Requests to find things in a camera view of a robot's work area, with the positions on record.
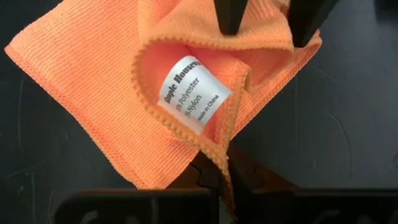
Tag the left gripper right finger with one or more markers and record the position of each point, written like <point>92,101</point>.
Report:
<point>258,183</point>

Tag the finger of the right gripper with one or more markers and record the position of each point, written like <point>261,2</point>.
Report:
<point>306,21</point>
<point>230,15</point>

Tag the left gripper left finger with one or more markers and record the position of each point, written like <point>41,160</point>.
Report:
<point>199,177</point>

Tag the orange microfiber towel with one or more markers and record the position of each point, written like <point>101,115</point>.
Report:
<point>93,77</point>

